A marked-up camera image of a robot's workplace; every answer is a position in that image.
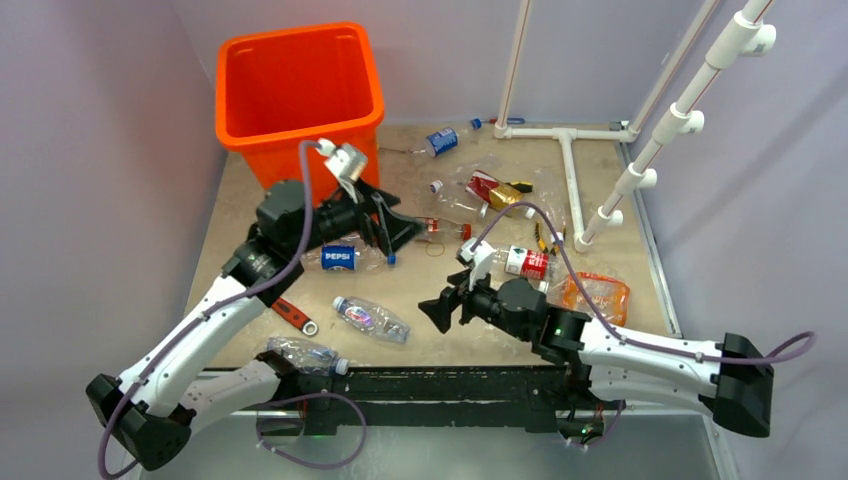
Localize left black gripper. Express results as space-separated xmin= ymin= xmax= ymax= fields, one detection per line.
xmin=288 ymin=176 xmax=426 ymax=257

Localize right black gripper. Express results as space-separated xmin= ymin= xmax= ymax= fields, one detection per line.
xmin=419 ymin=265 xmax=531 ymax=342

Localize red cap small bottle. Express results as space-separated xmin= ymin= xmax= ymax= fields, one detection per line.
xmin=417 ymin=217 xmax=472 ymax=243

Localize crushed red blue label bottle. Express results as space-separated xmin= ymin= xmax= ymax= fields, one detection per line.
xmin=332 ymin=296 xmax=411 ymax=345

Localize red white label bottle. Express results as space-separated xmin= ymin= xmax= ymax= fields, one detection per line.
xmin=495 ymin=245 xmax=553 ymax=280

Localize orange snack pouch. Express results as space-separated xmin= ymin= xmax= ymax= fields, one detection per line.
xmin=562 ymin=272 xmax=631 ymax=326

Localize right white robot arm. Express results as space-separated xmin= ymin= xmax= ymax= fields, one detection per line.
xmin=418 ymin=273 xmax=774 ymax=438

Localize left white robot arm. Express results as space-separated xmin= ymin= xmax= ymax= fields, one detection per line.
xmin=85 ymin=180 xmax=425 ymax=479

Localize orange plastic bin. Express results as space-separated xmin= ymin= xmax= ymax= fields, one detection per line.
xmin=215 ymin=22 xmax=385 ymax=190

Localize Pepsi label clear bottle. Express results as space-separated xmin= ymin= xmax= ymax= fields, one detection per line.
xmin=300 ymin=243 xmax=397 ymax=272

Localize rubber band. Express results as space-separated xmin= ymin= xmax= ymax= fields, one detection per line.
xmin=425 ymin=243 xmax=445 ymax=257

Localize large clear bottle white cap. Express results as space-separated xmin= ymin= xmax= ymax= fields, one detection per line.
xmin=429 ymin=180 xmax=488 ymax=224

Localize blue label bottle far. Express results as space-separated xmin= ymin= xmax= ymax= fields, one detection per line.
xmin=407 ymin=118 xmax=482 ymax=158

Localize red gold snack wrapper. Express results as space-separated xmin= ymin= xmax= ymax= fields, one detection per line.
xmin=465 ymin=170 xmax=524 ymax=211

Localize crushed bottle at table edge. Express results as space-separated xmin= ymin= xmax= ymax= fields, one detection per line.
xmin=267 ymin=337 xmax=350 ymax=376

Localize yellow black screwdriver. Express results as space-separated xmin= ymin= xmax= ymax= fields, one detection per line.
xmin=508 ymin=181 xmax=534 ymax=194

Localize blue cap pen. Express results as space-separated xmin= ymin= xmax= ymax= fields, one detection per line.
xmin=488 ymin=117 xmax=526 ymax=125

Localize white PVC diagonal pole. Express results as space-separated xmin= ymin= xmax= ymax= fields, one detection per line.
xmin=574 ymin=1 xmax=776 ymax=253

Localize yellow handle pliers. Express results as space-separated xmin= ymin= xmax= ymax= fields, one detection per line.
xmin=534 ymin=221 xmax=567 ymax=256

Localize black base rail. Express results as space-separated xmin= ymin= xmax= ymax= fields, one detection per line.
xmin=254 ymin=351 xmax=611 ymax=437

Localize red handle adjustable wrench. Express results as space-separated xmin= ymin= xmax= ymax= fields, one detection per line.
xmin=271 ymin=298 xmax=319 ymax=337

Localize white PVC pipe frame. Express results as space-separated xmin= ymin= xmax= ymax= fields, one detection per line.
xmin=493 ymin=0 xmax=720 ymax=253

